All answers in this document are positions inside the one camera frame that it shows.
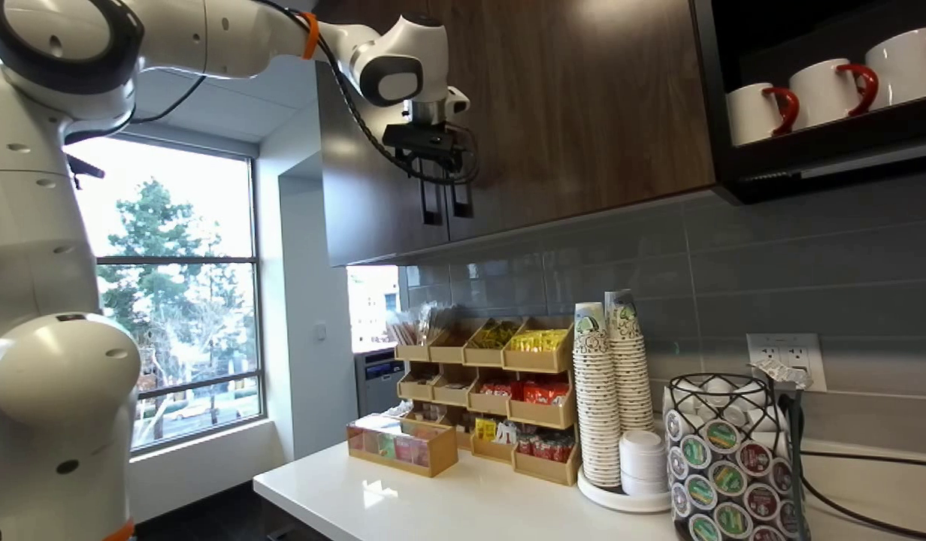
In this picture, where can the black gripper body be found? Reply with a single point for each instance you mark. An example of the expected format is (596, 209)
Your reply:
(435, 145)

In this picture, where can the dark wood cabinet door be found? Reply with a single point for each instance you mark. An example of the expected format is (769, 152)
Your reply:
(369, 200)
(584, 101)

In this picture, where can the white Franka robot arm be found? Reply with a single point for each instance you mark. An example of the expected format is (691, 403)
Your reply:
(52, 400)

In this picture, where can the black open shelf cabinet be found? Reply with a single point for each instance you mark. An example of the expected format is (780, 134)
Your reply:
(835, 165)

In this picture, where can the small window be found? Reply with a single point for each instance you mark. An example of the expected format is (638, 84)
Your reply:
(373, 303)

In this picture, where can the yellow packets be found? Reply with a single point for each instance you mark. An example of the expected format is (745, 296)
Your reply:
(540, 341)

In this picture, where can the stainless steel appliance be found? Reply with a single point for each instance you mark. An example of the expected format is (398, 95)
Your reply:
(377, 379)

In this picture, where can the red packets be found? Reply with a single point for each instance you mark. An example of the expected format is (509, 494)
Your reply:
(540, 389)

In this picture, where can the wooden tiered packet organizer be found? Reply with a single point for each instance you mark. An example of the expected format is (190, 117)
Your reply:
(540, 411)

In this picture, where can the patterned paper cup stack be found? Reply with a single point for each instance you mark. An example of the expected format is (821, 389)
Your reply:
(596, 400)
(631, 370)

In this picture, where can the wooden tea box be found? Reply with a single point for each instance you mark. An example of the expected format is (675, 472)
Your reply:
(398, 455)

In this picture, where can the large multi-pane window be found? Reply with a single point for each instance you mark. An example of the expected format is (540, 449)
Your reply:
(179, 258)

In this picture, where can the white cup lid stack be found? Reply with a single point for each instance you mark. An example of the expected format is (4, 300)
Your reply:
(640, 464)

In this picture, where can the white round tray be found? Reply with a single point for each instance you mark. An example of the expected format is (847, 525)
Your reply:
(615, 499)

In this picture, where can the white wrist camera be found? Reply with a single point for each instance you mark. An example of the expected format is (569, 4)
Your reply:
(455, 101)

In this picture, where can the white wall switch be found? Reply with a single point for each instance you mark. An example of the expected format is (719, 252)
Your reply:
(320, 331)

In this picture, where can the white wall power outlet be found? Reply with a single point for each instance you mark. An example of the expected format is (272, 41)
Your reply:
(783, 355)

